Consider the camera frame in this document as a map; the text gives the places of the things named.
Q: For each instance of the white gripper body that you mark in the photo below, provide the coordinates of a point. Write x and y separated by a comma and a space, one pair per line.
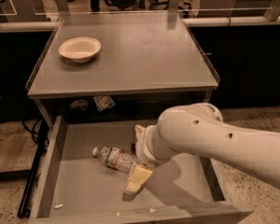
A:
143, 148

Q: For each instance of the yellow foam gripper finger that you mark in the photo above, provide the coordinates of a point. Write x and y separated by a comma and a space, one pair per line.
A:
139, 132
138, 176

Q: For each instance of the clear plastic water bottle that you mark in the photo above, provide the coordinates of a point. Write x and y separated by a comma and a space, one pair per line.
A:
114, 158

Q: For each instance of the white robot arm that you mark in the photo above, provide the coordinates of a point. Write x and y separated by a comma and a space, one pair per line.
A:
199, 129

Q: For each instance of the open grey top drawer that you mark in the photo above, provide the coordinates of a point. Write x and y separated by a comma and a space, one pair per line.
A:
186, 190

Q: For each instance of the white tag label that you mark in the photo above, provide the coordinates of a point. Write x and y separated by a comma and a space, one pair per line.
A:
103, 102

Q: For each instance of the grey metal cabinet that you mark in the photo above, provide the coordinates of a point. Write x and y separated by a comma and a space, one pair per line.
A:
142, 52

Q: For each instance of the small white scrap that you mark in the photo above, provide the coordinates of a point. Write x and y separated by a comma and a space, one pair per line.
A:
58, 206

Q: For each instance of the white paper bowl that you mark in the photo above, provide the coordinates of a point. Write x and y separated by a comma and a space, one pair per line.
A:
79, 49

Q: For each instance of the black floor rail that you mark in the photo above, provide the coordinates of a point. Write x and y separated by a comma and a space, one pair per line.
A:
41, 139

